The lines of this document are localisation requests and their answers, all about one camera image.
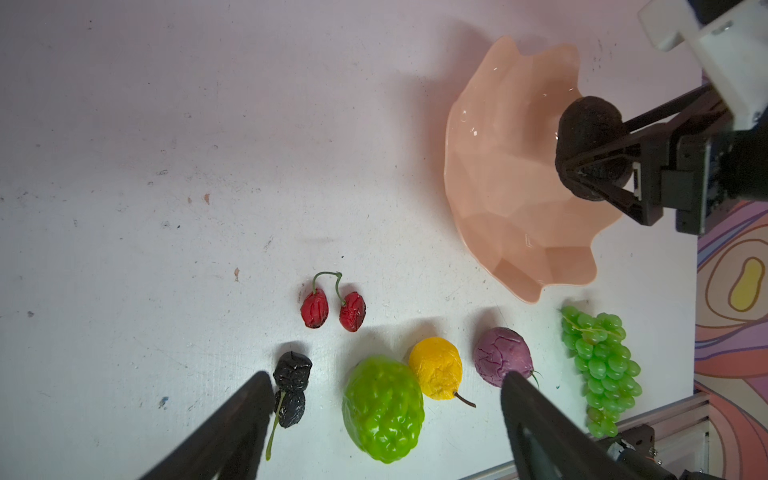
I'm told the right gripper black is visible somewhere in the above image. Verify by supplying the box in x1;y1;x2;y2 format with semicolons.
560;85;767;236

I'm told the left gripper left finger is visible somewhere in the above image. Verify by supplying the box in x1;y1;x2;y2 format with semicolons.
143;371;274;479

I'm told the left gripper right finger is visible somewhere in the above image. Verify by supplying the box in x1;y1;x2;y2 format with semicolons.
501;371;630;480

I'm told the dark fake avocado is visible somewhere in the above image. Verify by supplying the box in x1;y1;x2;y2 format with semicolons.
555;96;628;202

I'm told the purple fake fruit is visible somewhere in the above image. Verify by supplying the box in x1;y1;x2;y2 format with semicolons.
473;327;536;388

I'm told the green fake grape bunch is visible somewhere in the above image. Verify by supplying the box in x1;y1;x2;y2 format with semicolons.
561;305;643;439

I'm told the yellow fake pear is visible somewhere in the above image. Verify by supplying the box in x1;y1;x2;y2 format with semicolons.
408;336;476;408

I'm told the bumpy green fake fruit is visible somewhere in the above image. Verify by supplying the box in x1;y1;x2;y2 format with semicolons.
342;355;425;464

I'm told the pink scalloped fruit bowl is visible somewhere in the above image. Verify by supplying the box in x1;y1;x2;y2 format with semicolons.
443;36;620;304

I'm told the red fake cherry pair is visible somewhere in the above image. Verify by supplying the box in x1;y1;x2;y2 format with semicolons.
299;271;368;334

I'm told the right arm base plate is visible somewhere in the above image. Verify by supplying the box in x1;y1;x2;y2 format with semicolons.
597;424;658;479

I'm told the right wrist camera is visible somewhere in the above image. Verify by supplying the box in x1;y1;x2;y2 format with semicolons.
638;0;767;130

